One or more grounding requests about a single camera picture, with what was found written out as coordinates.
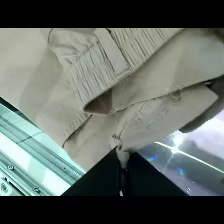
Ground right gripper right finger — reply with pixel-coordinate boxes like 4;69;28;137
125;151;188;197

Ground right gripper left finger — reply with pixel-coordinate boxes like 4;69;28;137
61;146;122;197

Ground beige trousers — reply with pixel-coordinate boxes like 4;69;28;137
0;28;224;173

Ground silver frame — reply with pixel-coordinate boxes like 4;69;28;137
0;96;87;197

